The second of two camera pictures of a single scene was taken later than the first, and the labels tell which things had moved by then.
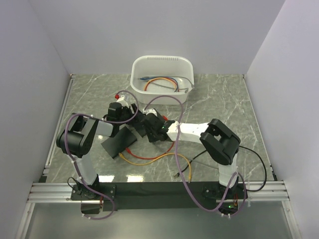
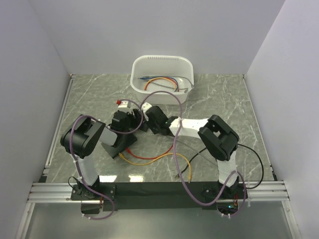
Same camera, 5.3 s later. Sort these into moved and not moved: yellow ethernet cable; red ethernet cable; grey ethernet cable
Moved: grey ethernet cable
Not moved: yellow ethernet cable; red ethernet cable
